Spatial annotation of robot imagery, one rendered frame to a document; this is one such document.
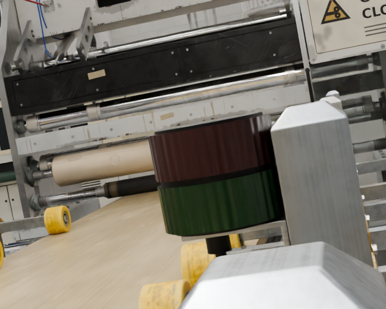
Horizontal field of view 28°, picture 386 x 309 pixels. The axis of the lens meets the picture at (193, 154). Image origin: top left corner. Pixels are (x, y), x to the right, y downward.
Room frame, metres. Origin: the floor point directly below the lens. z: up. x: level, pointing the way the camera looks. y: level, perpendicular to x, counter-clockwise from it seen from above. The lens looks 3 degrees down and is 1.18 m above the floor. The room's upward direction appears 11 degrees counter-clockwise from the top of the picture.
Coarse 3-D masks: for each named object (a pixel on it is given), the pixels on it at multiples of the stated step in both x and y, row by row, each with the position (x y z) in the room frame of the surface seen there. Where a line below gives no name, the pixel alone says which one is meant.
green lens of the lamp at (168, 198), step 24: (168, 192) 0.35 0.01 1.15; (192, 192) 0.34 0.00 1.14; (216, 192) 0.34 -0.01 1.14; (240, 192) 0.34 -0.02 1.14; (264, 192) 0.35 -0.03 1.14; (168, 216) 0.36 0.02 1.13; (192, 216) 0.34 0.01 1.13; (216, 216) 0.34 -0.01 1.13; (240, 216) 0.34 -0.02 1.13; (264, 216) 0.35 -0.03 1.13
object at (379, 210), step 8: (384, 200) 1.38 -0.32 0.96; (368, 208) 1.36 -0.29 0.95; (376, 208) 1.36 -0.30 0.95; (384, 208) 1.35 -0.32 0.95; (376, 216) 1.36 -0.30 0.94; (384, 216) 1.35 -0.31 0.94; (248, 232) 1.40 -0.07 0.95; (256, 232) 1.40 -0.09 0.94; (264, 232) 1.39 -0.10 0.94; (272, 232) 1.39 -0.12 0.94; (280, 232) 1.39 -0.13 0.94
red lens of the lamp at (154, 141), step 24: (240, 120) 0.34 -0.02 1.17; (264, 120) 0.35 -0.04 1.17; (168, 144) 0.35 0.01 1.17; (192, 144) 0.34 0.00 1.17; (216, 144) 0.34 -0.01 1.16; (240, 144) 0.34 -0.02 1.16; (264, 144) 0.35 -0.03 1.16; (168, 168) 0.35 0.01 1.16; (192, 168) 0.34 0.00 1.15; (216, 168) 0.34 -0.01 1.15; (240, 168) 0.34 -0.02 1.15
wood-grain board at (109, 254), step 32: (96, 224) 2.32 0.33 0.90; (128, 224) 2.18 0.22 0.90; (160, 224) 2.06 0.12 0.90; (32, 256) 1.91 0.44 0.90; (64, 256) 1.81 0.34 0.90; (96, 256) 1.73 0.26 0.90; (128, 256) 1.65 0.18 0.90; (160, 256) 1.58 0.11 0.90; (0, 288) 1.55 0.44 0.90; (32, 288) 1.49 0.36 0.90; (64, 288) 1.43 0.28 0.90; (96, 288) 1.37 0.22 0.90; (128, 288) 1.32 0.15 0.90
